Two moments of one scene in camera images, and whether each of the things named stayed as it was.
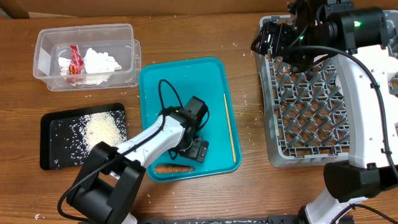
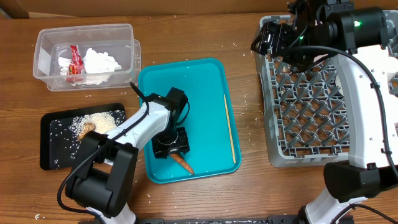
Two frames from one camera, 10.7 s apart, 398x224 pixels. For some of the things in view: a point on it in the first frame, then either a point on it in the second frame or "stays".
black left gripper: (193, 152) to (181, 145)
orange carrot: (160, 169) to (183, 162)
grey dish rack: (305, 112) stays
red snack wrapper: (76, 68) stays
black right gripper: (280, 33) stays
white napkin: (97, 67) stays
